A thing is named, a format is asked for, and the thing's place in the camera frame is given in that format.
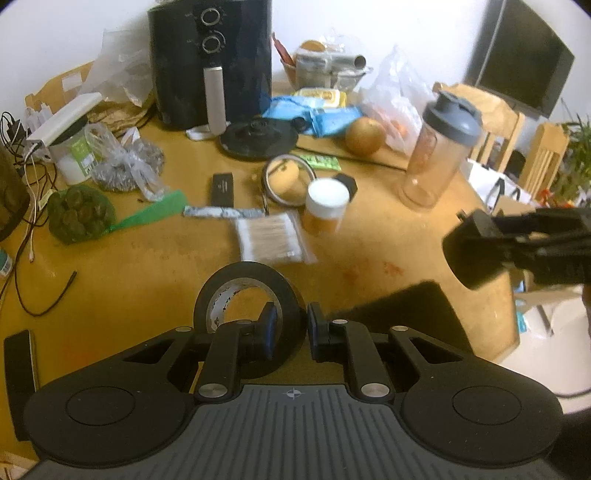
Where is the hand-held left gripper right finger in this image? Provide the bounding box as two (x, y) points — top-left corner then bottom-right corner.
(307, 302), (472, 402)

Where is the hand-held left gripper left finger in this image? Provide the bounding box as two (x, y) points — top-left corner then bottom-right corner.
(122, 302), (282, 402)

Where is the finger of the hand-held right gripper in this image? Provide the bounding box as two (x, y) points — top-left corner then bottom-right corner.
(505, 239), (591, 285)
(491, 207), (591, 239)

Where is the black tape roll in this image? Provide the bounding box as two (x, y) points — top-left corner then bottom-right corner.
(193, 261), (308, 379)

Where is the black power adapter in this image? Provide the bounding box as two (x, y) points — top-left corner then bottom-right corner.
(442, 210), (511, 291)

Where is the white lidded jar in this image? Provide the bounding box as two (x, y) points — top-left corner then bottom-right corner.
(302, 179), (350, 235)

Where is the round metal rimmed mirror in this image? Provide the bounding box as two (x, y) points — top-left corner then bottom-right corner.
(261, 154), (317, 207)

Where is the wooden chair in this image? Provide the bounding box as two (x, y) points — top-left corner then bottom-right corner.
(522, 122), (571, 199)
(433, 82), (526, 163)

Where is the potted plant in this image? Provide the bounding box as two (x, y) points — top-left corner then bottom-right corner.
(549, 99), (591, 209)

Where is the white shopping bag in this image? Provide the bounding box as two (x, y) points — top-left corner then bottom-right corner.
(463, 157), (535, 209)

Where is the cotton swab pack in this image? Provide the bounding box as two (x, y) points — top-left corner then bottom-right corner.
(235, 213), (317, 266)

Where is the grey lidded shaker bottle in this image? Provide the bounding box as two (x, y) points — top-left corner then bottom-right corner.
(399, 91), (483, 210)

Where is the silver foil strip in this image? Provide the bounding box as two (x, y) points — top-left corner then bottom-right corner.
(184, 205), (265, 222)

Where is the small black box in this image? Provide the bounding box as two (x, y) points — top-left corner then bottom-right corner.
(211, 173), (236, 207)

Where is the black hexagonal cap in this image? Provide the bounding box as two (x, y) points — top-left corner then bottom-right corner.
(332, 173), (359, 202)

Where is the black television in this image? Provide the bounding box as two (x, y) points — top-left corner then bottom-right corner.
(464, 0), (576, 119)

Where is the green gum pack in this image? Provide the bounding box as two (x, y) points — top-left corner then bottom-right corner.
(295, 150), (339, 169)

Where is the clear bag of oranges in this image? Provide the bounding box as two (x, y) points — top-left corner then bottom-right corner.
(360, 45), (437, 155)

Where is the black kettle base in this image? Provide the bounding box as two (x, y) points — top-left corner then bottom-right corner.
(219, 117), (301, 161)

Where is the round brown pear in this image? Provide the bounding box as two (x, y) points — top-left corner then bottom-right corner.
(345, 117), (386, 156)

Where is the blue wipes packet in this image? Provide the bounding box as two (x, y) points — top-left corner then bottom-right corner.
(308, 107), (365, 138)
(263, 96), (324, 123)

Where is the plastic bag of dark contents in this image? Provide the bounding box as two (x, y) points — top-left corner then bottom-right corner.
(90, 124), (168, 202)

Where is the green mesh bag of nuts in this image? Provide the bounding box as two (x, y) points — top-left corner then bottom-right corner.
(46, 185), (190, 245)

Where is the foil roll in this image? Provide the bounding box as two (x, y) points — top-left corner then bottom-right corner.
(330, 54), (368, 71)

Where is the black phone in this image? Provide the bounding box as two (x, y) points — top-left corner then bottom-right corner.
(4, 329), (40, 442)

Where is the white tub green label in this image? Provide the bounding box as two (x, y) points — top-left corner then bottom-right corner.
(48, 121), (99, 185)

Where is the brown paper bag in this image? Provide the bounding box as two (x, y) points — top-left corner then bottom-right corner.
(25, 60), (157, 136)

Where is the glass bowl with clutter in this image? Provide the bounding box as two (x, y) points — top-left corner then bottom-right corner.
(281, 28), (373, 90)

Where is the black air fryer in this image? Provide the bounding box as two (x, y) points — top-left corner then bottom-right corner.
(148, 0), (273, 134)

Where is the white power strip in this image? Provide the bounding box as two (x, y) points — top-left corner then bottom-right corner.
(25, 92), (103, 147)

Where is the crumpled clear plastic bag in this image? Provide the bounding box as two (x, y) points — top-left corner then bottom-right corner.
(88, 28), (157, 108)

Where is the thin black cable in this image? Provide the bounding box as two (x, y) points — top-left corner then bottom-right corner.
(13, 270), (78, 318)

